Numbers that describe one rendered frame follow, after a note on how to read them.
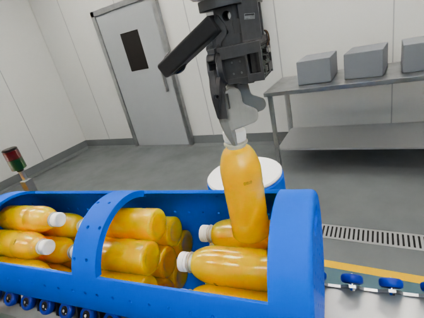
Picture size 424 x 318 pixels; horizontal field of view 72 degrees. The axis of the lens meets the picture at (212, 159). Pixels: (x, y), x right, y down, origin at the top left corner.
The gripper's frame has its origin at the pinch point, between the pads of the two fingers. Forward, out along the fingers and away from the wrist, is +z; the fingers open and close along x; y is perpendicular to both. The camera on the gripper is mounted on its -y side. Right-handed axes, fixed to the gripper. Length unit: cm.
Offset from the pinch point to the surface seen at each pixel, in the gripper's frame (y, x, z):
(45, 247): -53, -7, 24
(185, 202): -20.4, 11.3, 22.1
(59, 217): -53, 0, 20
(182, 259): -12.8, -7.0, 22.7
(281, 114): -49, 328, 98
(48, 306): -55, -12, 40
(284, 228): 7.8, -6.9, 14.0
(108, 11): -282, 352, -74
